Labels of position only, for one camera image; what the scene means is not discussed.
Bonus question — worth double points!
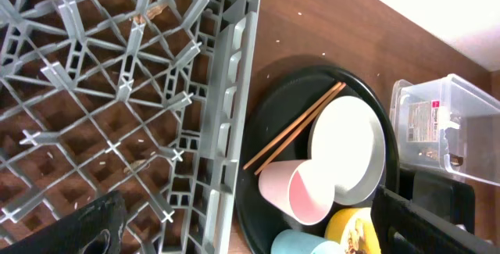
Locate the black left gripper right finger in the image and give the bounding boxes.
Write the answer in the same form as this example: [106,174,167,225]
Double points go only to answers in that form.
[370,186,499,254]

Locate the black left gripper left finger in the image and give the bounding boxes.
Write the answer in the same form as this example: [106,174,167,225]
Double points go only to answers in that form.
[1,191,127,254]

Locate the pink plastic cup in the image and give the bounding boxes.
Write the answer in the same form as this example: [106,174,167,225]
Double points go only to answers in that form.
[258,159,335,225]

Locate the blue plastic cup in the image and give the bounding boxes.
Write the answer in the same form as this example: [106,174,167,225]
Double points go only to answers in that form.
[270,229,345,254]

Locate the clear plastic waste bin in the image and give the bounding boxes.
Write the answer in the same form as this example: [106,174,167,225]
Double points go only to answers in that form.
[390,74,499,185]

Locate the grey plastic dishwasher rack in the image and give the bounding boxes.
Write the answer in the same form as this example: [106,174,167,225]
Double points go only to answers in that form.
[1,0,260,253]

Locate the yellow bowl with food scraps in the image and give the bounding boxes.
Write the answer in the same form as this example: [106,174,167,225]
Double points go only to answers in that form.
[324,207,381,254]

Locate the black rectangular bin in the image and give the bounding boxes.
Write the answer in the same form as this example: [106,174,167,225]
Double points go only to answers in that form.
[399,169,476,234]

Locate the food scraps in clear bin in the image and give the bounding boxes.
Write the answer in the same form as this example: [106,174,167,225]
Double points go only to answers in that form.
[418,148,464,167]

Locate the grey round plate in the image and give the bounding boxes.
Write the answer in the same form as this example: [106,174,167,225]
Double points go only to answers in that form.
[309,96,386,206]

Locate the lower wooden chopstick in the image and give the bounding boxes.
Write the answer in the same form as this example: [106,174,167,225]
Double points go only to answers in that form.
[254,84,346,175]

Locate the wooden chopstick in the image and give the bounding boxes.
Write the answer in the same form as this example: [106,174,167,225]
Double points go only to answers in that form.
[243,82,345,170]
[254,84,346,175]

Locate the upper wooden chopstick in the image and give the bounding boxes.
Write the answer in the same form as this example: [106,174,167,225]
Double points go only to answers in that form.
[243,82,345,170]

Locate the round black tray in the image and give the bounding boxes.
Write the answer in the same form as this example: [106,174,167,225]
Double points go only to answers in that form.
[235,66,399,254]

